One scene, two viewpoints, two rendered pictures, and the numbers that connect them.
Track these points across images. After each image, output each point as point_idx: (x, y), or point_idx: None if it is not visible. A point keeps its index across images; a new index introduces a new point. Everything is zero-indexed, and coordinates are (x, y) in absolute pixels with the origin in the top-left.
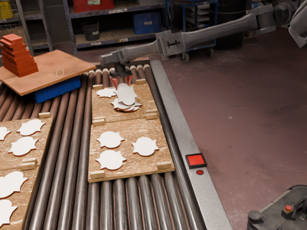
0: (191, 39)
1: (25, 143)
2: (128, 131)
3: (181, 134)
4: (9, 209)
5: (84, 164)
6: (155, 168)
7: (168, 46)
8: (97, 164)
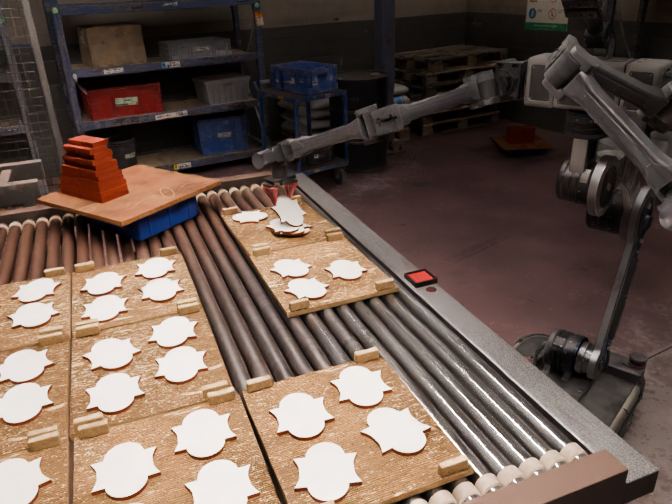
0: (409, 112)
1: (162, 286)
2: (310, 257)
3: (385, 255)
4: (196, 355)
5: (268, 301)
6: (373, 290)
7: (378, 124)
8: (290, 296)
